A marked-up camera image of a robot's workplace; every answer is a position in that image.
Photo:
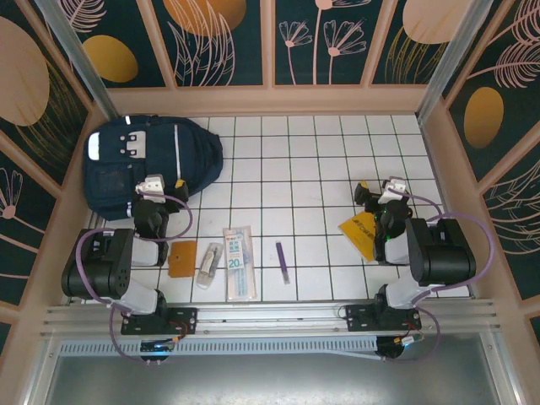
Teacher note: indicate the yellow book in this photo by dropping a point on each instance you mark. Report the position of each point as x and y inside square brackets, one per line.
[358, 236]

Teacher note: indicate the brown leather card wallet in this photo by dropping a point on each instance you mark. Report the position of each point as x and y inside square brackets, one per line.
[183, 261]

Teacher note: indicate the navy blue backpack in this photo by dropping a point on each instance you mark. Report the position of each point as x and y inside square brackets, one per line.
[160, 139]

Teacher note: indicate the clear plastic pencil case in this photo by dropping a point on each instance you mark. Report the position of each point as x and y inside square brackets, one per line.
[208, 266]

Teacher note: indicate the packaged ruler set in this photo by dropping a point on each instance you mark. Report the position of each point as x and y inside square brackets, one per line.
[240, 274]

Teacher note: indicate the purple pen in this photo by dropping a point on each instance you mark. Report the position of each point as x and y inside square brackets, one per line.
[282, 259]

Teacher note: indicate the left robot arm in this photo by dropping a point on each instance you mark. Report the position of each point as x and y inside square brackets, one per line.
[97, 261]

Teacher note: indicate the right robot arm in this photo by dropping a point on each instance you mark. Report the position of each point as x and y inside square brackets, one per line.
[443, 253]

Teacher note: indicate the small circuit board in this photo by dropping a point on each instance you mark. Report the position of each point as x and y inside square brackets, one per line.
[156, 346]

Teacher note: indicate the grey metal sheet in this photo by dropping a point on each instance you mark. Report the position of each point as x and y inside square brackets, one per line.
[270, 379]

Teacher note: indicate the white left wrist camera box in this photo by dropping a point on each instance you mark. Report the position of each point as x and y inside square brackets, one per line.
[152, 183]

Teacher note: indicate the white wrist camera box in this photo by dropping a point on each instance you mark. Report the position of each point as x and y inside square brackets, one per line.
[152, 183]
[394, 185]

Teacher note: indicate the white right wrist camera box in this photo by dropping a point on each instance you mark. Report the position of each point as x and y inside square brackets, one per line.
[394, 185]

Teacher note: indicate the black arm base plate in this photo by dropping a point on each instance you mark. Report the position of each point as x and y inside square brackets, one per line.
[187, 320]
[358, 318]

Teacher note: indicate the aluminium mounting rail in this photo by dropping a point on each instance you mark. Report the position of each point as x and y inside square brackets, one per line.
[270, 320]

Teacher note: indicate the aluminium corner post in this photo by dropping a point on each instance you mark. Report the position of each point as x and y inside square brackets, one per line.
[449, 63]
[86, 63]

